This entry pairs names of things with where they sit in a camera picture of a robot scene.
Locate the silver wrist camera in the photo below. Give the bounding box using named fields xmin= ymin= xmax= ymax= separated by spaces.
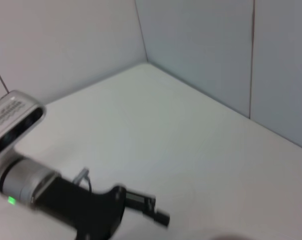
xmin=0 ymin=90 xmax=47 ymax=158

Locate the silver connector plug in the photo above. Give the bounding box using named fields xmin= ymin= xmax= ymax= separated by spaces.
xmin=73 ymin=167 xmax=90 ymax=186

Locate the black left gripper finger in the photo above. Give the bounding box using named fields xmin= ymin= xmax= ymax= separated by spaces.
xmin=125 ymin=191 xmax=171 ymax=229

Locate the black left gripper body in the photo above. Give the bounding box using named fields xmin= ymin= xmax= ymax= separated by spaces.
xmin=32 ymin=176 xmax=128 ymax=240

